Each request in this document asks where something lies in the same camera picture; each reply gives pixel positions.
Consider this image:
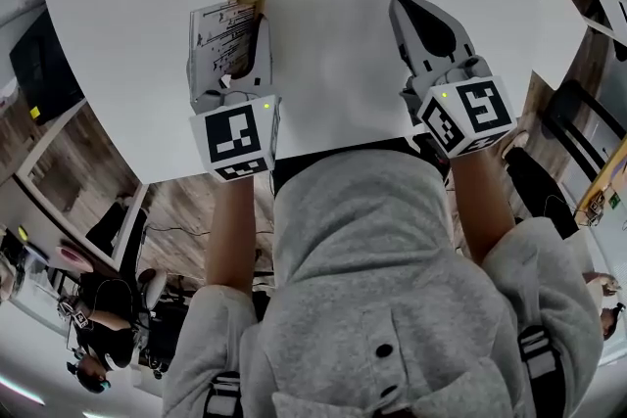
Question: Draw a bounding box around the person's right forearm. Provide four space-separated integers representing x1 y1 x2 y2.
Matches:
447 145 519 269

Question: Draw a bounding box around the black white harness strap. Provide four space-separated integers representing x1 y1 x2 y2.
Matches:
202 371 244 418
517 324 565 418

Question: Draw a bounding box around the white legged side table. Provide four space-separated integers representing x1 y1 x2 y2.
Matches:
0 99 149 271

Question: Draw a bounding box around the person's grey hoodie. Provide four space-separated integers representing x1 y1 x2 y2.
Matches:
161 148 606 418

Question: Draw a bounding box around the pink round object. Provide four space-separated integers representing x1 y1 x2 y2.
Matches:
54 245 95 274

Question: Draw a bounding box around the black case yellow sticker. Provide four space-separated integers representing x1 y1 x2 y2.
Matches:
9 9 86 127

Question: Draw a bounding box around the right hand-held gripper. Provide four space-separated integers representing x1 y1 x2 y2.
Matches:
388 0 519 162

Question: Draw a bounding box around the black floor cable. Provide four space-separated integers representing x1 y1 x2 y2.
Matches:
146 220 276 240

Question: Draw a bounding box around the white round stool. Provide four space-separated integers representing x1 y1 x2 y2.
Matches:
136 268 169 310

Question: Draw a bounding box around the person's left forearm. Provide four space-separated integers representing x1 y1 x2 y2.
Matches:
203 170 260 299

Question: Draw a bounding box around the wooden edged table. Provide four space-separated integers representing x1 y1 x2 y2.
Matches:
572 146 627 232

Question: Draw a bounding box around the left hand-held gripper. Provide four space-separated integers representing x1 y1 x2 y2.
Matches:
185 13 284 184

